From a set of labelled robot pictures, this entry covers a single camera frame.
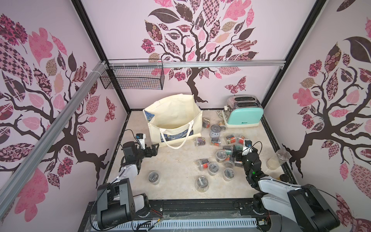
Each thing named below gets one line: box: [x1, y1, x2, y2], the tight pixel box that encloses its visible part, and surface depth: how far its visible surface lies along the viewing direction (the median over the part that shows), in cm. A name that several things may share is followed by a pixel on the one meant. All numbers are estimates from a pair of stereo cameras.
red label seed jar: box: [211, 137, 222, 147], surface depth 97 cm
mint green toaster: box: [221, 94, 265, 129], surface depth 105 cm
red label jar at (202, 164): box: [196, 158, 210, 172], surface depth 86 cm
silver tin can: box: [209, 124, 222, 139], surface depth 100 cm
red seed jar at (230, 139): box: [225, 134, 236, 145], surface depth 97 cm
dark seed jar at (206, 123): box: [202, 117, 211, 129], surface depth 109 cm
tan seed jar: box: [218, 121, 227, 132], surface depth 106 cm
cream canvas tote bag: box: [142, 93, 204, 150], surface depth 92 cm
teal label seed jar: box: [222, 145, 233, 156], surface depth 92 cm
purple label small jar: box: [194, 136, 206, 147], surface depth 97 cm
